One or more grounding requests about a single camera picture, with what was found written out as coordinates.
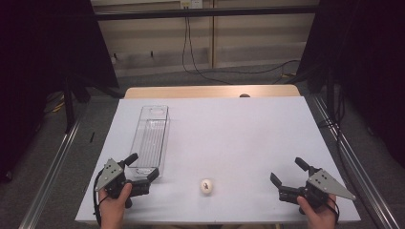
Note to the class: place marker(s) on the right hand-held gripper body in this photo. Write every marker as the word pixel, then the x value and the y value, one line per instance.
pixel 324 183

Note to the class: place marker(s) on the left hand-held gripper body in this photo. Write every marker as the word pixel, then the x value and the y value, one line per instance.
pixel 110 174

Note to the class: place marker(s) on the clear plastic egg container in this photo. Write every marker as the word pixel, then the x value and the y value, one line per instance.
pixel 151 140

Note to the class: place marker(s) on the white egg with dark mark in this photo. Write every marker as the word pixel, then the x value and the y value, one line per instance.
pixel 206 186

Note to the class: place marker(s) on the person's left hand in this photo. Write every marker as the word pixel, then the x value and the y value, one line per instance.
pixel 112 205

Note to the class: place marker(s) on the person's right hand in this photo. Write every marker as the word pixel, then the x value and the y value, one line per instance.
pixel 316 216

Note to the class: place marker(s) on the small black floor piece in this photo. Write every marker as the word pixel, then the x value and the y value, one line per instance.
pixel 92 137

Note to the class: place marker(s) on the black metal stand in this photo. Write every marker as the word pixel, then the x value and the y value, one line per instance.
pixel 68 105

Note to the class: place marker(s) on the dark round table grommet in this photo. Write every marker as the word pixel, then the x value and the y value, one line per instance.
pixel 244 95

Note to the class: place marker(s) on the light wooden table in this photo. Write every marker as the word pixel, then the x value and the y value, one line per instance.
pixel 210 91

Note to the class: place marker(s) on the black curtain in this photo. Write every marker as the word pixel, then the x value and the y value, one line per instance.
pixel 47 63
pixel 366 63

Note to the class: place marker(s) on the black horizontal bar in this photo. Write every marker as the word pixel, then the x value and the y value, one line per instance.
pixel 203 12

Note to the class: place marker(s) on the metal floor rail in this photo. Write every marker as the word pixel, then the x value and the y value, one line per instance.
pixel 356 165
pixel 47 178

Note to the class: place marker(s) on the white wall socket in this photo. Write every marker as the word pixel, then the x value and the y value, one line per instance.
pixel 191 4

